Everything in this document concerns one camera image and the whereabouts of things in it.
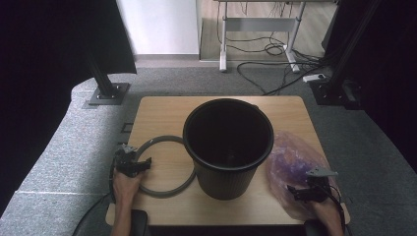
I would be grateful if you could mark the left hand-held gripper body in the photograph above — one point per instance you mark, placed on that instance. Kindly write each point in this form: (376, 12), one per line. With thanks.
(126, 162)

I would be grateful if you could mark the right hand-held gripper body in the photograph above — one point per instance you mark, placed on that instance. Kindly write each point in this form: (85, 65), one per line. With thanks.
(319, 190)

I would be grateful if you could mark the translucent pink plastic bag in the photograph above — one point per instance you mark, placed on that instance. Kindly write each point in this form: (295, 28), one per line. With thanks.
(288, 160)

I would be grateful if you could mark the dark grey trash bin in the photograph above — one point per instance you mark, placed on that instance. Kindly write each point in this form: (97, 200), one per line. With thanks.
(226, 183)

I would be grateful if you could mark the person's right hand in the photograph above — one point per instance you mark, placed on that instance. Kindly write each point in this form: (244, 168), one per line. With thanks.
(326, 213)

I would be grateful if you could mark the person's left hand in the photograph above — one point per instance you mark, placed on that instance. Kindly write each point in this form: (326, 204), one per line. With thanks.
(126, 188)

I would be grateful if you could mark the black armrest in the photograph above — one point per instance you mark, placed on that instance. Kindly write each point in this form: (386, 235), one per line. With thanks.
(313, 228)
(140, 224)

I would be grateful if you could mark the square floor socket cover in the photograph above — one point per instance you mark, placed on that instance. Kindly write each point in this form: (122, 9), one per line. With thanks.
(127, 127)

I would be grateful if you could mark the black metal stand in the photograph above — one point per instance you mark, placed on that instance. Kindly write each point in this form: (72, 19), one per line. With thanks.
(341, 88)
(108, 93)

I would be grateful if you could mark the white power strip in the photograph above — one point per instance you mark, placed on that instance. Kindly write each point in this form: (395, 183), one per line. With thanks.
(314, 77)

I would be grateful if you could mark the black curtain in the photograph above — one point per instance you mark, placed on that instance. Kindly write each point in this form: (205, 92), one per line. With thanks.
(49, 65)
(393, 65)

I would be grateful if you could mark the white desk frame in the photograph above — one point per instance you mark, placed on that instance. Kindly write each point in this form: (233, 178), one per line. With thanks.
(259, 24)

